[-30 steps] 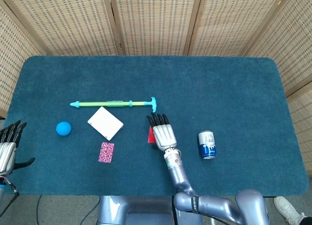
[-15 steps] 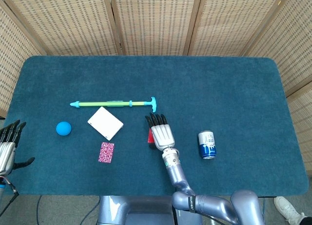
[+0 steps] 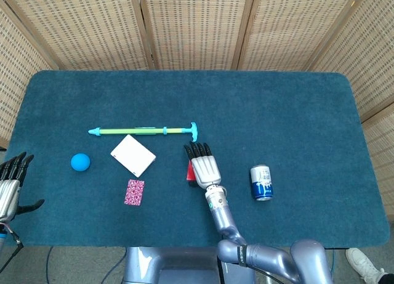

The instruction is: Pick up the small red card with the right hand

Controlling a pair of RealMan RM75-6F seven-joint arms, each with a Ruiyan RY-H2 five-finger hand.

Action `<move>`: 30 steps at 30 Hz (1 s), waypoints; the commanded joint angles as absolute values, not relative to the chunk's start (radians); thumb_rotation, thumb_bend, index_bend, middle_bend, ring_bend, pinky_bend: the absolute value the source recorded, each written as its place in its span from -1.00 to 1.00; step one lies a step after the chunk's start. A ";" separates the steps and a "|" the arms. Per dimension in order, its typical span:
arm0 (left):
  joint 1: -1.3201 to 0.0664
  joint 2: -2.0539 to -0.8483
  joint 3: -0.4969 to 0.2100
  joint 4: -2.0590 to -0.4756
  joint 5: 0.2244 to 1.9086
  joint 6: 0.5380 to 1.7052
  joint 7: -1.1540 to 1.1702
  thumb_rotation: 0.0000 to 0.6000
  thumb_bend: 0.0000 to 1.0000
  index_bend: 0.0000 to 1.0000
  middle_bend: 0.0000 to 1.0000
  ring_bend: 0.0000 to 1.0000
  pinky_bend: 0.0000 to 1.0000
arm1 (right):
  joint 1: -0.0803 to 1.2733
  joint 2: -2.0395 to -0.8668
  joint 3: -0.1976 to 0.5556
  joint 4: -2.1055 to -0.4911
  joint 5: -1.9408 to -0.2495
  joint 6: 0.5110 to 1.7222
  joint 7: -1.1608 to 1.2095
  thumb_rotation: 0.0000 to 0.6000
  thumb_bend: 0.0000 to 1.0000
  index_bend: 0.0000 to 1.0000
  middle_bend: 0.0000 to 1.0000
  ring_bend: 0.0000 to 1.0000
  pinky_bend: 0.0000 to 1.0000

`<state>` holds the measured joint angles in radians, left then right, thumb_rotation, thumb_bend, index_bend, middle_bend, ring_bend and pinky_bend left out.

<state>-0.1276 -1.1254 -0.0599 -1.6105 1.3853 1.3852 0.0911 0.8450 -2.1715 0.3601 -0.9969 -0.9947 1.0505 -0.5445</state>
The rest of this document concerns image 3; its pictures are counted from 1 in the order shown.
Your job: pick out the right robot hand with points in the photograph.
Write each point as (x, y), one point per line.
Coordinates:
(206, 170)

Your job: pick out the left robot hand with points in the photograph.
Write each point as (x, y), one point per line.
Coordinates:
(9, 191)

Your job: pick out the small red object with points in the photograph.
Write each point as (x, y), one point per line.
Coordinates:
(190, 171)

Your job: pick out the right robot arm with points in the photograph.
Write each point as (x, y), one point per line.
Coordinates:
(261, 256)

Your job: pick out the blue and white drink can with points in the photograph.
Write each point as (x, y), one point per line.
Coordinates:
(262, 184)

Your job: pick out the white square flat box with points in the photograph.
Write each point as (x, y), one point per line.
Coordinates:
(133, 156)

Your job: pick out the magenta patterned card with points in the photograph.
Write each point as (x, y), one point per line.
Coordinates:
(134, 192)

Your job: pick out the blue ball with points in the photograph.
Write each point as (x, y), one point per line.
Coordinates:
(80, 162)

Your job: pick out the blue felt table cover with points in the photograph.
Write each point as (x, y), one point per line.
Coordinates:
(277, 127)

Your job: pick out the green and teal pump toy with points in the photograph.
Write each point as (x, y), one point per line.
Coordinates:
(132, 131)

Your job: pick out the grey-blue robot torso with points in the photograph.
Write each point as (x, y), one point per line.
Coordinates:
(172, 265)

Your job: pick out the woven wooden folding screen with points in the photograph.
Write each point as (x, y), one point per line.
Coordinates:
(197, 25)

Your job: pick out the white shoe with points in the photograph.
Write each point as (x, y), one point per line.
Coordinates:
(363, 264)

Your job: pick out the dark trouser leg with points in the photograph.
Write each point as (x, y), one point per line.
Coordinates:
(386, 279)

